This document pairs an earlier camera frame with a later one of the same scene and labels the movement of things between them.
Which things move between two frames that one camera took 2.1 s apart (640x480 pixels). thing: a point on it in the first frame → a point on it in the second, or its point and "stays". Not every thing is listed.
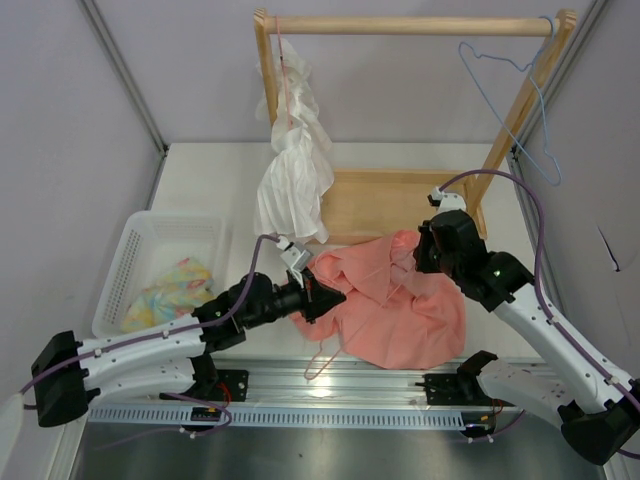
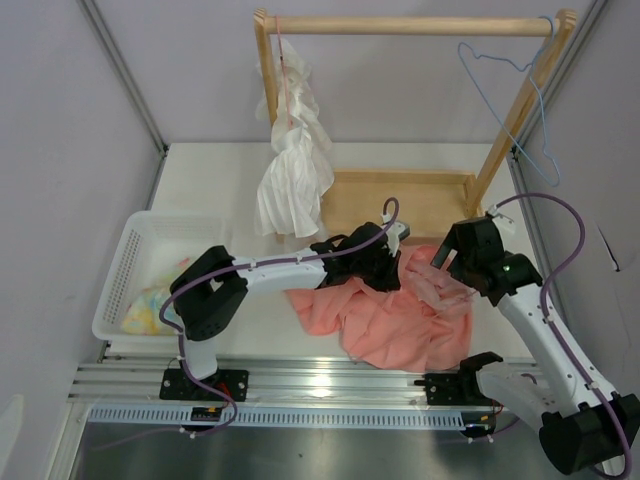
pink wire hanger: (307, 377) → (355, 360)
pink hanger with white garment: (284, 75) stays
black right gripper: (422, 263) → (451, 242)
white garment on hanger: (299, 173) stays
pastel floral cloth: (188, 286) stays
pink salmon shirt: (393, 315) stays
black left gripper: (315, 298) → (388, 280)
